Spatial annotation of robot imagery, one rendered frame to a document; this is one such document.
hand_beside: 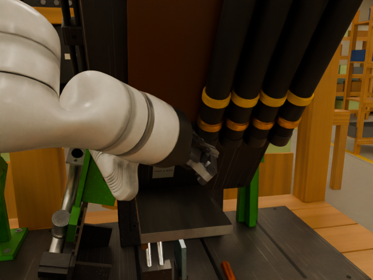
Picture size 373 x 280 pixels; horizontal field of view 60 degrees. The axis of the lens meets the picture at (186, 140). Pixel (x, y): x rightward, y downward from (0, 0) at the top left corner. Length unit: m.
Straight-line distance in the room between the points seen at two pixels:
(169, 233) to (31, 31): 0.41
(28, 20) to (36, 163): 0.89
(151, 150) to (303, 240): 0.78
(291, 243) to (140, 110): 0.79
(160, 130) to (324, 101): 1.00
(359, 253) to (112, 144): 0.89
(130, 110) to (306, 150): 1.05
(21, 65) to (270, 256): 0.82
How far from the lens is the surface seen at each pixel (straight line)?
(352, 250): 1.09
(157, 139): 0.32
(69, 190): 0.88
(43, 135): 0.23
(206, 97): 0.50
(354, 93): 9.13
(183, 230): 0.57
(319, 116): 1.27
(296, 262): 0.94
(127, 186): 0.36
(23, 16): 0.25
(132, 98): 0.30
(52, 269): 0.81
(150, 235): 0.56
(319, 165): 1.32
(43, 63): 0.24
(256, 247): 0.98
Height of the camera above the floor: 1.40
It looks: 13 degrees down
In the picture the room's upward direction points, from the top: straight up
